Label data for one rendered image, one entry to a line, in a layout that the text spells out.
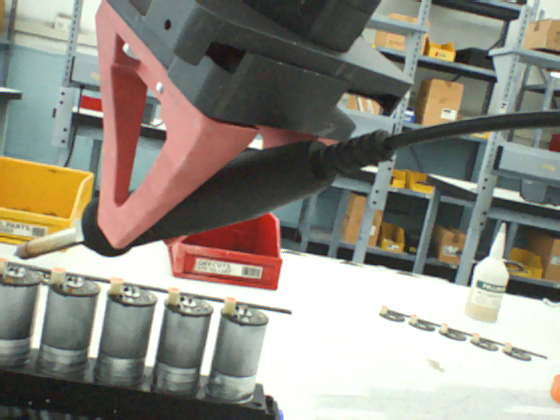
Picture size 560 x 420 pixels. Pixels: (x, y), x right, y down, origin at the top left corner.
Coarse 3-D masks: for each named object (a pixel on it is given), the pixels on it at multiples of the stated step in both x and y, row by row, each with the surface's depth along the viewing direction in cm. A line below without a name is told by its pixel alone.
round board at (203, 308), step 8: (184, 296) 32; (168, 304) 31; (176, 304) 31; (200, 304) 32; (208, 304) 32; (176, 312) 30; (184, 312) 30; (192, 312) 31; (200, 312) 31; (208, 312) 31
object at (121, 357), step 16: (112, 304) 30; (112, 320) 30; (128, 320) 30; (144, 320) 31; (112, 336) 30; (128, 336) 30; (144, 336) 31; (112, 352) 31; (128, 352) 31; (144, 352) 31; (96, 368) 31; (112, 368) 31; (128, 368) 31; (144, 368) 32; (112, 384) 31; (128, 384) 31
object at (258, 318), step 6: (240, 306) 33; (222, 312) 32; (252, 312) 32; (258, 312) 32; (228, 318) 31; (234, 318) 31; (240, 318) 31; (252, 318) 32; (258, 318) 32; (264, 318) 32; (246, 324) 31; (252, 324) 31; (258, 324) 31; (264, 324) 31
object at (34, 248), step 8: (80, 224) 25; (56, 232) 27; (64, 232) 26; (72, 232) 26; (80, 232) 25; (32, 240) 28; (40, 240) 27; (48, 240) 27; (56, 240) 27; (64, 240) 26; (72, 240) 26; (80, 240) 25; (16, 248) 29; (24, 248) 28; (32, 248) 28; (40, 248) 27; (48, 248) 27; (56, 248) 27; (64, 248) 27; (88, 248) 25; (24, 256) 28; (32, 256) 28
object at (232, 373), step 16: (224, 320) 31; (224, 336) 31; (240, 336) 31; (256, 336) 31; (224, 352) 31; (240, 352) 31; (256, 352) 31; (224, 368) 31; (240, 368) 31; (256, 368) 32; (208, 384) 32; (224, 384) 31; (240, 384) 31; (224, 400) 31; (240, 400) 32
